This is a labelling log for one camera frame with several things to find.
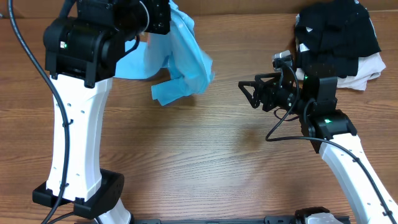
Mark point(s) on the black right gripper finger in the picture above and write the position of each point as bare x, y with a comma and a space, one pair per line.
260, 77
253, 98

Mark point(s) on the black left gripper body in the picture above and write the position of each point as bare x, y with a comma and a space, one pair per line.
158, 17

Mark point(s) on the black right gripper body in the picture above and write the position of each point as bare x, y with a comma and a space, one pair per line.
276, 96

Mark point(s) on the light blue t-shirt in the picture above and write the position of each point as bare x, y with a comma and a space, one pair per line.
190, 68

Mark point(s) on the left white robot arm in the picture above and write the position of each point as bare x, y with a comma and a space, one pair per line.
82, 47

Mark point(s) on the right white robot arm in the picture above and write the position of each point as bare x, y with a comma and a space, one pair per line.
332, 135

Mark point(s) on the pile of black clothes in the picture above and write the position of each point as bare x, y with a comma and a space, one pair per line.
336, 33

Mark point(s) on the white folded garment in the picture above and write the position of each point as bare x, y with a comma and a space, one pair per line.
369, 68

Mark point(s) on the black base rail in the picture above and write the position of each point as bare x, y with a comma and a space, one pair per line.
286, 219

